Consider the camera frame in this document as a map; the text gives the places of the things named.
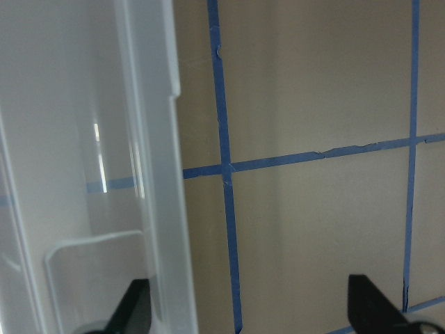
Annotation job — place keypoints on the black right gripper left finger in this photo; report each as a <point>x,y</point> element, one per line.
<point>133,313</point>

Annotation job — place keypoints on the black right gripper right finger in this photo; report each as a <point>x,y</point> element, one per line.
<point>370,311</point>

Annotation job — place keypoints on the clear plastic box lid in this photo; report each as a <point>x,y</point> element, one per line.
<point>92,195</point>

